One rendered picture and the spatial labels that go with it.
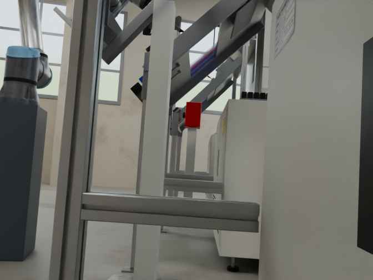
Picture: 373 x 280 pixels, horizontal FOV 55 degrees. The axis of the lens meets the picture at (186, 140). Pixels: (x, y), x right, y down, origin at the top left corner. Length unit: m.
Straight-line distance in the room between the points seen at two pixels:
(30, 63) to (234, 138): 0.81
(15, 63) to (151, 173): 0.71
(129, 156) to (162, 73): 4.11
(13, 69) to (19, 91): 0.09
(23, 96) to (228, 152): 0.77
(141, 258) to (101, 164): 4.12
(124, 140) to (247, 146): 3.92
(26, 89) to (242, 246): 0.97
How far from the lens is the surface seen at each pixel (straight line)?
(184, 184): 1.24
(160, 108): 1.01
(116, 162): 5.10
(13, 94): 1.43
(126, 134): 5.12
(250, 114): 1.30
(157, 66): 1.04
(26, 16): 1.69
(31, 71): 1.47
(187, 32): 1.36
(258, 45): 2.12
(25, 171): 1.38
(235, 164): 1.28
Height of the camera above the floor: 0.37
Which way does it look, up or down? 4 degrees up
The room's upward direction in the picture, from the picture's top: 4 degrees clockwise
